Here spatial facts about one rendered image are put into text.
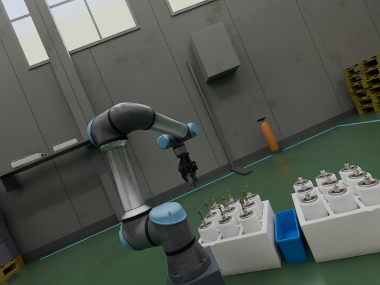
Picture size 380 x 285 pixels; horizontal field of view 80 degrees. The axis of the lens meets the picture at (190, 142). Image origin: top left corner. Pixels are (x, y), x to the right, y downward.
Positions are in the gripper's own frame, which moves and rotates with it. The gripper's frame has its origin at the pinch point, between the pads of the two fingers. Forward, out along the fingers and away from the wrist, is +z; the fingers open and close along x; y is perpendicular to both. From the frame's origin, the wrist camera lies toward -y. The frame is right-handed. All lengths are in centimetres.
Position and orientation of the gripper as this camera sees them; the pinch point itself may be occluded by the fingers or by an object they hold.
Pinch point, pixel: (193, 185)
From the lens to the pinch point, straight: 135.4
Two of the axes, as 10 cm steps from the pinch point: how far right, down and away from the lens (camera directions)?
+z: 3.9, 9.2, -0.1
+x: 8.2, -3.4, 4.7
